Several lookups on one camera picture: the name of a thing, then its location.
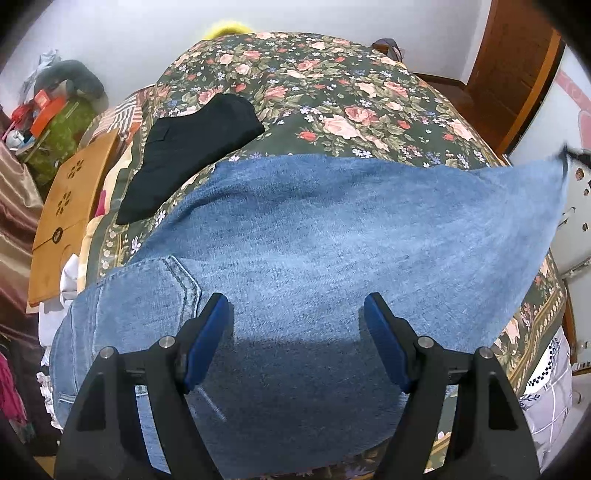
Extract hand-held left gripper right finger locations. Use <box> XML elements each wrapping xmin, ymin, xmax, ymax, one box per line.
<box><xmin>363</xmin><ymin>292</ymin><xmax>541</xmax><ymax>480</ymax></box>

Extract black pants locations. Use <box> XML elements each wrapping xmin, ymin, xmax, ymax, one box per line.
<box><xmin>115</xmin><ymin>93</ymin><xmax>265</xmax><ymax>225</ymax></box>

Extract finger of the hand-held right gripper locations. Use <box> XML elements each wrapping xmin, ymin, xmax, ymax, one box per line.
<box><xmin>558</xmin><ymin>144</ymin><xmax>591</xmax><ymax>171</ymax></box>

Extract yellow plush item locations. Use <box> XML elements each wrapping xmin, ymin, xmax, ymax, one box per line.
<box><xmin>203</xmin><ymin>21</ymin><xmax>253</xmax><ymax>41</ymax></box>

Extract floral blanket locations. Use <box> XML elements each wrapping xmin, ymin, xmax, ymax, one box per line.
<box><xmin>81</xmin><ymin>31</ymin><xmax>573</xmax><ymax>480</ymax></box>

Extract checkered cloth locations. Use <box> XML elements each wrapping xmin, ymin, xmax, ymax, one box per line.
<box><xmin>517</xmin><ymin>323</ymin><xmax>575</xmax><ymax>448</ymax></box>

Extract white wardrobe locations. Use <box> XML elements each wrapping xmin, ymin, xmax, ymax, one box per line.
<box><xmin>508</xmin><ymin>46</ymin><xmax>591</xmax><ymax>370</ymax></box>

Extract striped blanket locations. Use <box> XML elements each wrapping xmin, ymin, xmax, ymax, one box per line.
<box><xmin>90</xmin><ymin>88</ymin><xmax>158</xmax><ymax>139</ymax></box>

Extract brown curtain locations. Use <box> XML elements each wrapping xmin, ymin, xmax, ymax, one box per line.
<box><xmin>0</xmin><ymin>111</ymin><xmax>44</xmax><ymax>333</ymax></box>

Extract wooden door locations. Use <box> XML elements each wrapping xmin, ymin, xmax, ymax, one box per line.
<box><xmin>466</xmin><ymin>0</ymin><xmax>566</xmax><ymax>153</ymax></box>

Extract white cloth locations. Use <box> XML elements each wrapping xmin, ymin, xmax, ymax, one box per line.
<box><xmin>37</xmin><ymin>254</ymin><xmax>86</xmax><ymax>347</ymax></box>

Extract blue denim pants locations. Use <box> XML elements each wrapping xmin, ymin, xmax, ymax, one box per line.
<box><xmin>48</xmin><ymin>154</ymin><xmax>571</xmax><ymax>478</ymax></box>

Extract dark bag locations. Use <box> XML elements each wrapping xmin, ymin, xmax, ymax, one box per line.
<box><xmin>372</xmin><ymin>38</ymin><xmax>407</xmax><ymax>65</ymax></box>

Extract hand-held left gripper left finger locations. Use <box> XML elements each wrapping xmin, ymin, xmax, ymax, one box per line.
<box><xmin>55</xmin><ymin>292</ymin><xmax>236</xmax><ymax>480</ymax></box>

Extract green bag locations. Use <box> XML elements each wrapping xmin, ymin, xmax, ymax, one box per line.
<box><xmin>23</xmin><ymin>97</ymin><xmax>100</xmax><ymax>185</ymax></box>

